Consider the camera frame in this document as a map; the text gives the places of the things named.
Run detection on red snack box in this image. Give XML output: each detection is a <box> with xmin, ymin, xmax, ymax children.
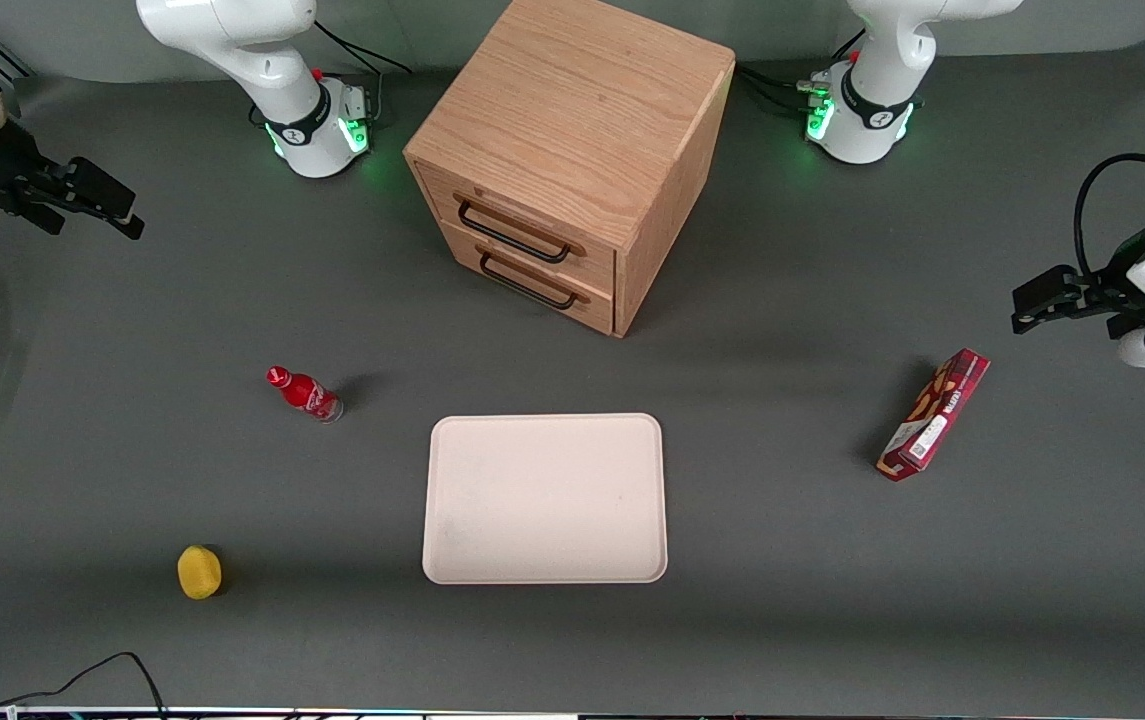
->
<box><xmin>875</xmin><ymin>347</ymin><xmax>992</xmax><ymax>484</ymax></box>

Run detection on black right arm base cable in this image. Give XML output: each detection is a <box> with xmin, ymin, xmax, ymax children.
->
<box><xmin>312</xmin><ymin>20</ymin><xmax>414</xmax><ymax>129</ymax></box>

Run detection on black left arm base cable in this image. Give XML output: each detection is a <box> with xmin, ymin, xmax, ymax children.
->
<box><xmin>734</xmin><ymin>62</ymin><xmax>821</xmax><ymax>98</ymax></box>
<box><xmin>750</xmin><ymin>84</ymin><xmax>821</xmax><ymax>115</ymax></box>

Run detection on black arm base cable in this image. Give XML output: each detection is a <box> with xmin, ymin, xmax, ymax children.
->
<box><xmin>734</xmin><ymin>62</ymin><xmax>821</xmax><ymax>98</ymax></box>
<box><xmin>312</xmin><ymin>20</ymin><xmax>414</xmax><ymax>129</ymax></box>
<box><xmin>750</xmin><ymin>84</ymin><xmax>821</xmax><ymax>115</ymax></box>

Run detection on yellow lemon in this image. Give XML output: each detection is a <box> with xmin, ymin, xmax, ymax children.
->
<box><xmin>177</xmin><ymin>545</ymin><xmax>224</xmax><ymax>601</ymax></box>

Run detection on oak wooden drawer cabinet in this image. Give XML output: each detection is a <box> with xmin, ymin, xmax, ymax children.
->
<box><xmin>403</xmin><ymin>0</ymin><xmax>737</xmax><ymax>339</ymax></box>

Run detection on cream plastic tray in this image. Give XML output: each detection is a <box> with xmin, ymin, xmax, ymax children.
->
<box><xmin>421</xmin><ymin>412</ymin><xmax>670</xmax><ymax>586</ymax></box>

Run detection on black left gripper cable loop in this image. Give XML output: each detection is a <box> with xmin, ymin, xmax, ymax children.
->
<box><xmin>1074</xmin><ymin>152</ymin><xmax>1145</xmax><ymax>283</ymax></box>

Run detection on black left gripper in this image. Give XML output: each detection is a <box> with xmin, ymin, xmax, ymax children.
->
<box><xmin>1011</xmin><ymin>215</ymin><xmax>1145</xmax><ymax>342</ymax></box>

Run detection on thin black floor cable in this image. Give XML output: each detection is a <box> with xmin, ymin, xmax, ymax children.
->
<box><xmin>0</xmin><ymin>651</ymin><xmax>169</xmax><ymax>720</ymax></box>

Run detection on red cola bottle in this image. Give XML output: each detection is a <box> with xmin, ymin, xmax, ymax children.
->
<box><xmin>266</xmin><ymin>365</ymin><xmax>345</xmax><ymax>425</ymax></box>

